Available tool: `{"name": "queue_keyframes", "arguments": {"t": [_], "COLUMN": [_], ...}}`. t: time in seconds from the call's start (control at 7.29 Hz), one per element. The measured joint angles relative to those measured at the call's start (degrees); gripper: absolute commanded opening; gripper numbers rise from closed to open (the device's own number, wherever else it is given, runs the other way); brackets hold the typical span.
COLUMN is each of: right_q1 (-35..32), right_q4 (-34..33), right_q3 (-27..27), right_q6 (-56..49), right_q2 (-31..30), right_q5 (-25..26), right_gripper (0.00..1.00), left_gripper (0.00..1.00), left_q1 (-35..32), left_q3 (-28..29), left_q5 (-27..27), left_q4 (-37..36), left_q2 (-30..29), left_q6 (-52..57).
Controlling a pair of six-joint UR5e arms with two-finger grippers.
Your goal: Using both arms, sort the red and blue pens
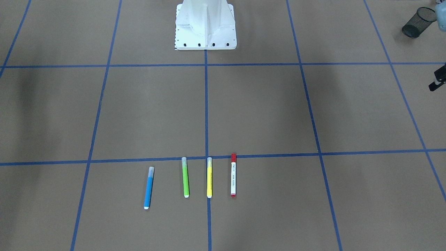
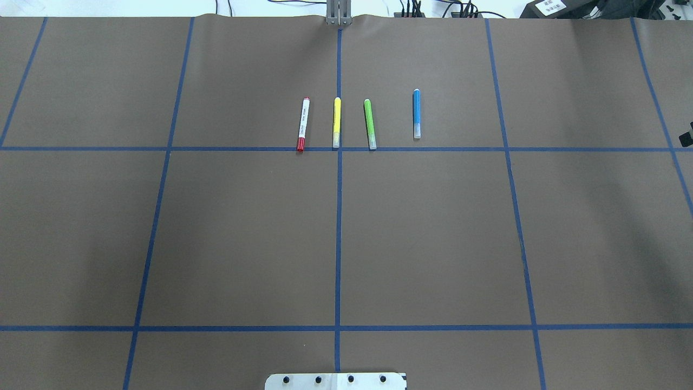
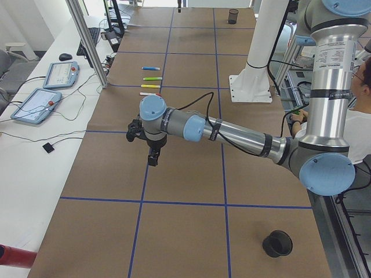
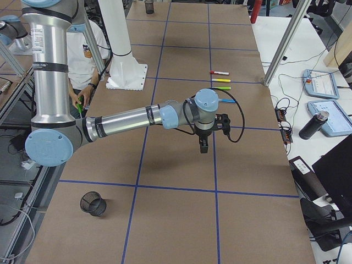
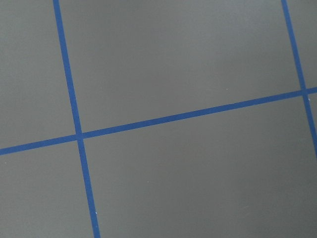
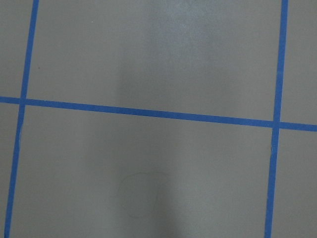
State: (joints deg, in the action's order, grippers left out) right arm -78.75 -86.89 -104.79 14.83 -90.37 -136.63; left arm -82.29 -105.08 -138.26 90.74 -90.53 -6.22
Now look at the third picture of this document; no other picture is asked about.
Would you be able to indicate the small black sensor box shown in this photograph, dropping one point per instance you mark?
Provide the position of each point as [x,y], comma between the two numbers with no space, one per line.
[48,147]

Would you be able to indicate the far blue teach pendant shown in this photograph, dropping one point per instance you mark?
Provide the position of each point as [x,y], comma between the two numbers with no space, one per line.
[61,75]

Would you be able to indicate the white camera pole stand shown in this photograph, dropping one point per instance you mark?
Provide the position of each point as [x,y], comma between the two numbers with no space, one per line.
[252,84]

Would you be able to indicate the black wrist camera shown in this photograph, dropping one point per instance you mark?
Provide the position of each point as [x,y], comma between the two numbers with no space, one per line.
[135,130]

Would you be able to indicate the blue marker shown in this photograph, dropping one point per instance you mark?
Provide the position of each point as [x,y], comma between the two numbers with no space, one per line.
[151,68]

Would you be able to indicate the near blue teach pendant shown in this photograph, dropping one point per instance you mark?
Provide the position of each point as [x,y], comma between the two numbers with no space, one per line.
[37,106]

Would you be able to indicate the black computer mouse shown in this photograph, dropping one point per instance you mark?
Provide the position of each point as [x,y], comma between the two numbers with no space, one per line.
[65,57]

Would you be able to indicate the brown paper table mat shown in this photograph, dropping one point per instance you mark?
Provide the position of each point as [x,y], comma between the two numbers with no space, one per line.
[206,208]

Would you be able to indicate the seated person in white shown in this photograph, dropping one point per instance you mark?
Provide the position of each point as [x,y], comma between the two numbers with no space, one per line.
[357,122]

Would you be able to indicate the black solid cup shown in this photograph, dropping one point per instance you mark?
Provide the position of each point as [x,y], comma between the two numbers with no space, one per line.
[277,243]

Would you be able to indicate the red thermos bottle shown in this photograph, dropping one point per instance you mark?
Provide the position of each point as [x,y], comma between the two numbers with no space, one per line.
[15,257]

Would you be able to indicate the aluminium frame post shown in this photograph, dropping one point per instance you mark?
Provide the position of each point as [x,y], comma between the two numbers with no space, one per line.
[80,23]

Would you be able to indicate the blue teach pendant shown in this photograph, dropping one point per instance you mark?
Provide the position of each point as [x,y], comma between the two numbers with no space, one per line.
[61,75]
[37,106]

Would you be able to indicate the yellow marker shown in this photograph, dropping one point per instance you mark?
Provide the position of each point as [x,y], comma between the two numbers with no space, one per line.
[151,86]

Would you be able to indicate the red capped white marker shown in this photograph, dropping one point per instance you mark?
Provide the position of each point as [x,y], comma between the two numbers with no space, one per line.
[149,94]

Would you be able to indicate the green marker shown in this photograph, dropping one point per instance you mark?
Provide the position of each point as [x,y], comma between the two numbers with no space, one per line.
[152,78]

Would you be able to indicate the black mesh pen cup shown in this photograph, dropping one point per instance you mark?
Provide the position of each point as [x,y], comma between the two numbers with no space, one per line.
[233,16]

